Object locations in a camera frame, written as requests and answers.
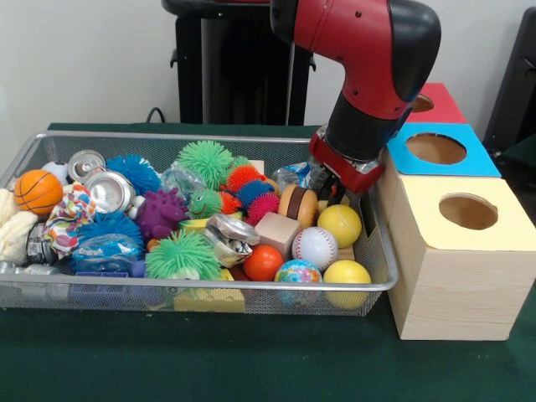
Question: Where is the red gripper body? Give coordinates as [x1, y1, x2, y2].
[308, 136, 385, 193]

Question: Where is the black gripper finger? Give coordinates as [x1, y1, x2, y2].
[333, 178, 349, 206]
[318, 172, 336, 203]

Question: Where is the yellow plush duck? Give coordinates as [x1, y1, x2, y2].
[317, 183, 351, 213]

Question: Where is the wooden box with three holes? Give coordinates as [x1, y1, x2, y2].
[370, 81, 536, 341]

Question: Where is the yellow ball with seam lines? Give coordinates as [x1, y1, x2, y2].
[317, 204, 363, 248]

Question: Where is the toy hamburger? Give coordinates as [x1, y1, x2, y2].
[278, 183, 319, 229]

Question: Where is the white toy baseball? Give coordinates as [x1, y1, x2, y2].
[291, 226, 339, 272]

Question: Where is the plain wooden cube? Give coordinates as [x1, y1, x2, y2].
[254, 211, 302, 260]

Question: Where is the plain yellow ball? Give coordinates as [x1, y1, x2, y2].
[322, 259, 373, 310]

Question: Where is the globe print ball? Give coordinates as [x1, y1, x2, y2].
[274, 258, 323, 306]

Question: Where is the plain orange ball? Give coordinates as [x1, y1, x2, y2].
[242, 245, 285, 282]

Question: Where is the purple spiky rubber toy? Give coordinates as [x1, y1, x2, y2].
[134, 188, 190, 241]

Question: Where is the dark green tablecloth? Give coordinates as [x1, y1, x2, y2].
[500, 136, 536, 185]
[0, 121, 536, 402]

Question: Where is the black upright panel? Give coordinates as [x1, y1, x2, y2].
[483, 6, 536, 147]

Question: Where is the orange toy basketball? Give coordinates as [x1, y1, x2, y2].
[13, 169, 64, 216]

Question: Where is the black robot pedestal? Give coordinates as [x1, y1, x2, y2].
[161, 0, 318, 126]

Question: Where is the silver wire mesh bin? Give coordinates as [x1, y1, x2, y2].
[0, 130, 399, 317]

